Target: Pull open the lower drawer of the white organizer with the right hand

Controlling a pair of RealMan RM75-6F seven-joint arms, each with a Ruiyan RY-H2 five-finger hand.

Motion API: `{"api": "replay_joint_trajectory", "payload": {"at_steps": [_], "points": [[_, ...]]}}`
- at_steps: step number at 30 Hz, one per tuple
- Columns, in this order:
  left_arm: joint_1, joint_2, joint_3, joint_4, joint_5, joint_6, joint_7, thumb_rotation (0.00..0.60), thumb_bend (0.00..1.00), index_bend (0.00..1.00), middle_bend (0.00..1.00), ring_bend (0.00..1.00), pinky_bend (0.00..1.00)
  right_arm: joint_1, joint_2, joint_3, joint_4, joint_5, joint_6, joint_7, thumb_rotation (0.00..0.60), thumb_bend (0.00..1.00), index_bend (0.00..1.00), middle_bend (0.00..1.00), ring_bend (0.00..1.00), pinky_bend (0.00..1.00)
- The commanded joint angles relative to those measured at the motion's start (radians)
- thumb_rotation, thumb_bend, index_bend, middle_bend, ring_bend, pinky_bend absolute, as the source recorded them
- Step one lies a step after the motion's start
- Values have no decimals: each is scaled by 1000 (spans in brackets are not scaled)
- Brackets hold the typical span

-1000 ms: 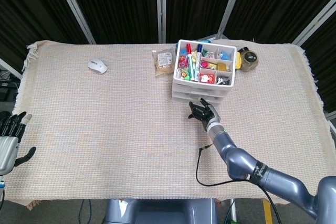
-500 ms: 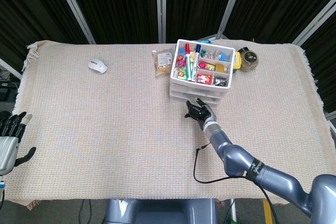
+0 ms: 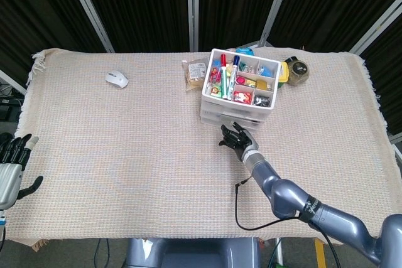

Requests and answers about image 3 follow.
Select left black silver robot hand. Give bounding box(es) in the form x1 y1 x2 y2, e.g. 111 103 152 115
0 132 44 211

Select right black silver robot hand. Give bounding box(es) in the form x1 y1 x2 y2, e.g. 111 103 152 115
219 122 260 162

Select white plastic drawer organizer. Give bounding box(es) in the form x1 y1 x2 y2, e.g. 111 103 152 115
200 48 282 132

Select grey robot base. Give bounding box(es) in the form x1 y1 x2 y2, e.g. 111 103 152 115
124 237 262 268

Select clear plastic drawer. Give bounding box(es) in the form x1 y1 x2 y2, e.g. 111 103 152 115
200 107 271 117

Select round olive glass jar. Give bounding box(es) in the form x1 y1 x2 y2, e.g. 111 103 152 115
287 56 310 87

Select red orange candy wrappers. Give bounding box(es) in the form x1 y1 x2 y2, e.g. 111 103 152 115
234 90 252 103

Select gold yellow item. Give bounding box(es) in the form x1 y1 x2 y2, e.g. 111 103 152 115
247 79 271 90

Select green whiteboard marker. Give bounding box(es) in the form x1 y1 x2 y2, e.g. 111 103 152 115
220 66 229 100

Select black electronics box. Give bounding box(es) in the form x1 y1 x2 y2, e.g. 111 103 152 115
0 92 24 121

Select blue cap marker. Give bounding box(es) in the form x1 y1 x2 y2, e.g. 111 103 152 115
229 55 241 102

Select yellow lid container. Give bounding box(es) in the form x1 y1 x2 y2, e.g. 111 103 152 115
278 60 290 84

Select bagged bread snack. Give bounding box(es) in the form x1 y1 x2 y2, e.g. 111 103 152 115
182 58 210 92

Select red cap marker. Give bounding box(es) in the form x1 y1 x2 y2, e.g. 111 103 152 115
218 53 228 77

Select beige woven tablecloth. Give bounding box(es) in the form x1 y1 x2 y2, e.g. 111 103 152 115
14 47 401 252

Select dark corrugated partition panel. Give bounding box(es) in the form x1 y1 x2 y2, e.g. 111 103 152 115
359 18 402 137
75 0 192 53
266 0 402 53
0 0 109 88
198 0 287 52

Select white computer mouse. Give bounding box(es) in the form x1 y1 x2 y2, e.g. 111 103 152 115
104 70 129 89

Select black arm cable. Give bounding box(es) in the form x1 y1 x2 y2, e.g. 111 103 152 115
234 177 301 231

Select white partition frame post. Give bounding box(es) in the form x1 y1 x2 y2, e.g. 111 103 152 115
349 0 402 55
0 68 28 95
258 0 296 46
186 0 200 52
62 0 116 53
389 132 402 159

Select green cable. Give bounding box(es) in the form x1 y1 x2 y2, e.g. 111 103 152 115
268 238 283 265

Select black floor cable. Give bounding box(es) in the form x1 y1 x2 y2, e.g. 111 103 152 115
94 238 111 259

